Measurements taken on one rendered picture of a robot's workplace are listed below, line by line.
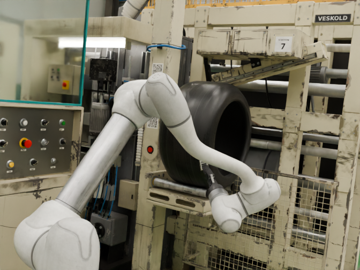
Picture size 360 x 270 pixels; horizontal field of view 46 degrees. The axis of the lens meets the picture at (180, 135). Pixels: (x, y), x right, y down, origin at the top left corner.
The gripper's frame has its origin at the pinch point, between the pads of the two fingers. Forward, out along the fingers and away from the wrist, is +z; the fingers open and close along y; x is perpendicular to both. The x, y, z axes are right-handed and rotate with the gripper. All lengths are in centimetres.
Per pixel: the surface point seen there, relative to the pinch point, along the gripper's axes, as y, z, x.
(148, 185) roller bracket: 15.9, 24.1, -29.3
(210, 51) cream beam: -32, 70, 24
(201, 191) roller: 15.4, 5.8, -3.8
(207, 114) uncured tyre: -22.6, 12.7, 7.0
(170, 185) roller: 15.6, 18.4, -18.0
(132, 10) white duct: -54, 125, -12
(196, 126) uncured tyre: -19.3, 10.1, 0.7
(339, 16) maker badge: -39, 56, 98
